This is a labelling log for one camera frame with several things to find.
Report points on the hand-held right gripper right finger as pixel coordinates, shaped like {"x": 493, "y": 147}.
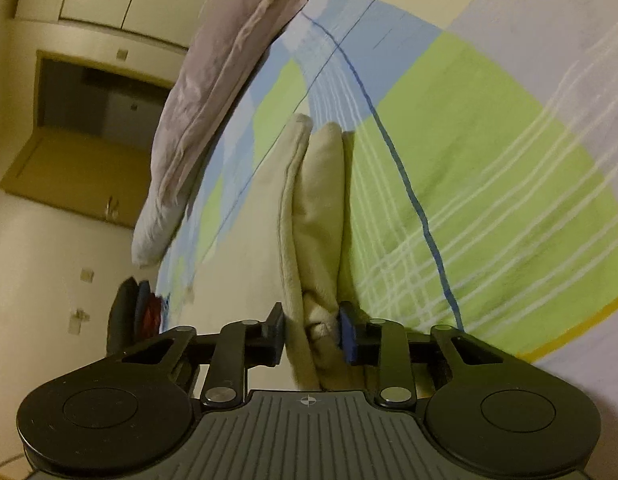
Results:
{"x": 346, "y": 334}

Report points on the wooden door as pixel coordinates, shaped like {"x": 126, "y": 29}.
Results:
{"x": 74, "y": 170}

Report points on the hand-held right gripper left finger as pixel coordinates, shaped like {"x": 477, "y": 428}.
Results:
{"x": 275, "y": 334}

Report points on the wall light switch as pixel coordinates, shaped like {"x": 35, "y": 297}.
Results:
{"x": 122, "y": 54}

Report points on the plaid green blue bed sheet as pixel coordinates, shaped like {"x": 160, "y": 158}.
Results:
{"x": 464, "y": 135}

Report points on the black bag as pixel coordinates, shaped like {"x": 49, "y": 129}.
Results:
{"x": 120, "y": 315}

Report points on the wall socket plate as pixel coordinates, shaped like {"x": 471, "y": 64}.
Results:
{"x": 78, "y": 321}
{"x": 87, "y": 275}

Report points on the beige garment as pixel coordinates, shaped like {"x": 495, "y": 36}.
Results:
{"x": 319, "y": 200}

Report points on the greyish pink pillow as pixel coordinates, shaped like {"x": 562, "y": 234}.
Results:
{"x": 214, "y": 85}

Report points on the red and blue cloth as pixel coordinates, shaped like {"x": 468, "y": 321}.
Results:
{"x": 150, "y": 310}

